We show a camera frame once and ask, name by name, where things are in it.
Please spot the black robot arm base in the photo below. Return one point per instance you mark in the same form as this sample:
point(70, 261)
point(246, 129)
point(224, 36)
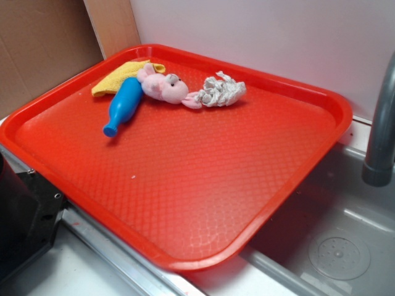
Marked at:
point(30, 213)

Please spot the blue plastic bottle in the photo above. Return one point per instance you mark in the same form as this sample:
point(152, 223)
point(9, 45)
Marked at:
point(123, 106)

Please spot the red plastic tray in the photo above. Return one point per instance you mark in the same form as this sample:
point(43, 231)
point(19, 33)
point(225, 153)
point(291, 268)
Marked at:
point(186, 188)

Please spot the crumpled white paper ball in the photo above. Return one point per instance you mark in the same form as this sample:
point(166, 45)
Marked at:
point(220, 91)

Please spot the pink plush bunny toy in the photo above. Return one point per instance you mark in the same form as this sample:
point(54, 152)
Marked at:
point(167, 88)

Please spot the yellow cloth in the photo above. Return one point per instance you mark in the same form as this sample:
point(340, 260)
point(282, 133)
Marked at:
point(112, 83)

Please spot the grey toy sink basin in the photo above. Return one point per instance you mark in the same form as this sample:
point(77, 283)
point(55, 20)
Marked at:
point(333, 196)

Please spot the round sink drain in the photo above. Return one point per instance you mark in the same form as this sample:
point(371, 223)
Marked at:
point(339, 255)

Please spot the grey sink faucet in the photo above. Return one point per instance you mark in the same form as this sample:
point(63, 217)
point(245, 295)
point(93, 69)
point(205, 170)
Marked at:
point(379, 160)

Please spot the brown cardboard panel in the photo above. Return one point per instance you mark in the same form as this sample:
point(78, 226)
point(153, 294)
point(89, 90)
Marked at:
point(44, 43)

